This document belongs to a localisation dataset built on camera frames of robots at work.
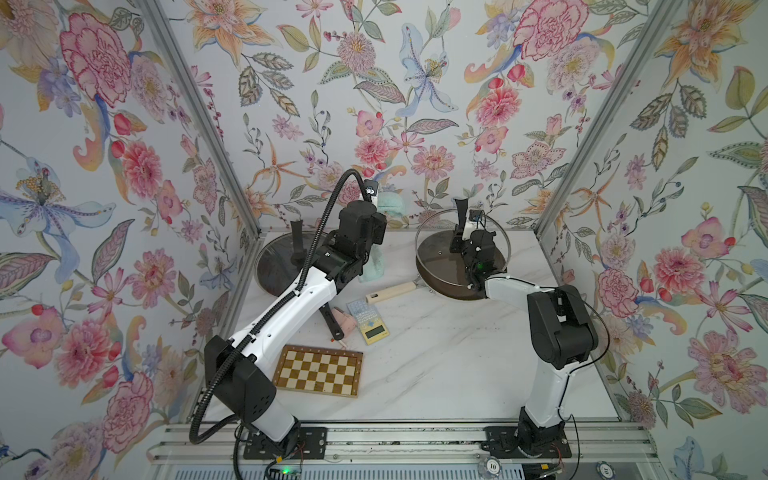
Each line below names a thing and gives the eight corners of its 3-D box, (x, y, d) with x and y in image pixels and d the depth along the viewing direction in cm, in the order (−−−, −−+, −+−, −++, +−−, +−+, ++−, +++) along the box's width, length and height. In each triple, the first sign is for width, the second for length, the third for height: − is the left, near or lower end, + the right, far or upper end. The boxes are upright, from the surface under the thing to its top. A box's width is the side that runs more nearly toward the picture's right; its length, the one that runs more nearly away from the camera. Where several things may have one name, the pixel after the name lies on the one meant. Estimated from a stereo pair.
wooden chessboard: (273, 388, 84) (271, 385, 82) (287, 346, 91) (285, 343, 89) (357, 398, 82) (357, 395, 80) (364, 354, 90) (363, 351, 88)
